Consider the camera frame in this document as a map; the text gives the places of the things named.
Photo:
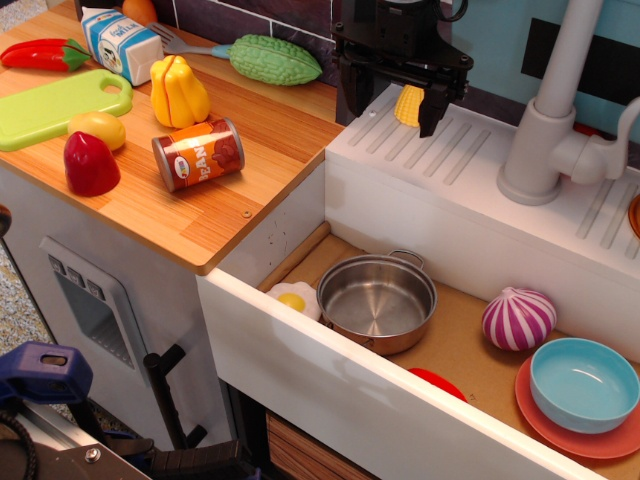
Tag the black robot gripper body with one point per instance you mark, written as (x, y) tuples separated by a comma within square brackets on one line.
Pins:
[(401, 42)]

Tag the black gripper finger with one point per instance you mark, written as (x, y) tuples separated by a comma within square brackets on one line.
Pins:
[(355, 90), (433, 108)]

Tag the orange toy beans can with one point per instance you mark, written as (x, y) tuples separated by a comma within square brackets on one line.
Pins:
[(198, 153)]

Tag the stainless steel pot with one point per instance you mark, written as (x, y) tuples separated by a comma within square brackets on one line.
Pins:
[(382, 302)]

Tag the yellow toy corn cob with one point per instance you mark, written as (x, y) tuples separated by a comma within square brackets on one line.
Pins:
[(408, 104)]

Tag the green toy bitter gourd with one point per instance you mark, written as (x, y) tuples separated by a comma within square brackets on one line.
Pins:
[(273, 61)]

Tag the grey toy faucet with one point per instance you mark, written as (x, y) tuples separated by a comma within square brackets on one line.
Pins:
[(546, 146)]

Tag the yellow toy bell pepper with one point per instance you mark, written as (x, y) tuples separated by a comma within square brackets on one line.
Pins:
[(178, 97)]

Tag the orange toy fruit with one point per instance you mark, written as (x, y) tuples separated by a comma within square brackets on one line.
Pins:
[(141, 11)]

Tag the orange object at right edge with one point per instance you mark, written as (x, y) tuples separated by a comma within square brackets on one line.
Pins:
[(633, 215)]

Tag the purple striped toy onion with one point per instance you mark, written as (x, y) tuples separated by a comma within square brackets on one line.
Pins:
[(519, 319)]

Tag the toy milk carton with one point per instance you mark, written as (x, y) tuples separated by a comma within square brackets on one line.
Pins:
[(120, 44)]

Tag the toy fried egg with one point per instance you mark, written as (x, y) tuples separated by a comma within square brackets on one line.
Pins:
[(299, 296)]

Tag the yellow toy potato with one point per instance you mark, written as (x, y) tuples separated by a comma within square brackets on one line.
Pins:
[(102, 125)]

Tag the red toy piece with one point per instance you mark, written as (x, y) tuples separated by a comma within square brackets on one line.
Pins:
[(438, 381)]

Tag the dark red toy pepper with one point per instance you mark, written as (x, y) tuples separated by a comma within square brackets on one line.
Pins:
[(90, 167)]

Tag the red toy chili pepper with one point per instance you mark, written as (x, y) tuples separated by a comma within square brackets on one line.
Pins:
[(51, 54)]

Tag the light blue bowl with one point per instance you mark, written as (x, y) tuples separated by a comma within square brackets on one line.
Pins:
[(582, 385)]

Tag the green toy cutting board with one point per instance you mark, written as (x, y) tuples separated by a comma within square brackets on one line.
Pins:
[(42, 113)]

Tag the grey toy dishwasher panel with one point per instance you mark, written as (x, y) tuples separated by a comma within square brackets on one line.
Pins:
[(101, 320)]

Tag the coral orange plate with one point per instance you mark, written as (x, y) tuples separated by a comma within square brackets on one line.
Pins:
[(617, 443)]

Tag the blue clamp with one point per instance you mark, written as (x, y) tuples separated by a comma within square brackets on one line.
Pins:
[(45, 373)]

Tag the grey spatula blue handle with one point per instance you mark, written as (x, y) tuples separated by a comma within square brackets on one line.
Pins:
[(173, 44)]

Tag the black cabinet door handle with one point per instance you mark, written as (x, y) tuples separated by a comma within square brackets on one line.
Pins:
[(158, 367)]

